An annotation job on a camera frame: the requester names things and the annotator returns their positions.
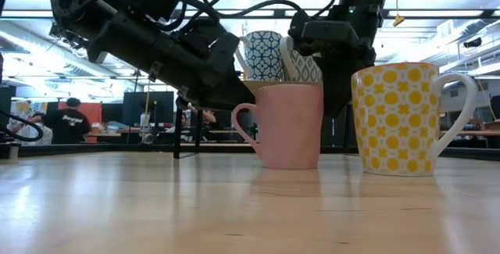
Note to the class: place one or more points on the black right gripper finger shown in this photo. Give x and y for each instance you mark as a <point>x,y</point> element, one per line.
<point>336,90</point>

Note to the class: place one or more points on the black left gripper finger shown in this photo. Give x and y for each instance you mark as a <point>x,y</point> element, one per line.
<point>234,97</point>

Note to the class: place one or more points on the white mug grey diamond pattern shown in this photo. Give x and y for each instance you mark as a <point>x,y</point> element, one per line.
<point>301,70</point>

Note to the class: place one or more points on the white mug blue tile pattern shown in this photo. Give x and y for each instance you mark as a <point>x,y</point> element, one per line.
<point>263,56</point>

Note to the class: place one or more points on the plain pink mug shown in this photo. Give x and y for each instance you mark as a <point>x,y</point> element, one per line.
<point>291,129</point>

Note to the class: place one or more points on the white mug yellow dot pattern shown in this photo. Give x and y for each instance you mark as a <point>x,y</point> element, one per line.
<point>394,121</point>

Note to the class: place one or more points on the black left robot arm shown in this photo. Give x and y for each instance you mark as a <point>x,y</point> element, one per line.
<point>74,2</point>

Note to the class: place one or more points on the person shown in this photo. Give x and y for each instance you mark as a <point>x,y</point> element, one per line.
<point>68,125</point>
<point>209,117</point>

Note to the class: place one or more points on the black monitor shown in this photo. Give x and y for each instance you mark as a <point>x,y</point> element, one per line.
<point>148,109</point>

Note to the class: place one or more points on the wooden shelf black metal legs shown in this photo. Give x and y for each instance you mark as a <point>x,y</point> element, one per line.
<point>177,144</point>

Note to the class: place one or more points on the black overhead light bar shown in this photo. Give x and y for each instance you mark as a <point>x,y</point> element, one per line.
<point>487,13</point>

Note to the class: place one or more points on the black aluminium table frame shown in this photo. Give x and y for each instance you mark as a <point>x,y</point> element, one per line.
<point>117,150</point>

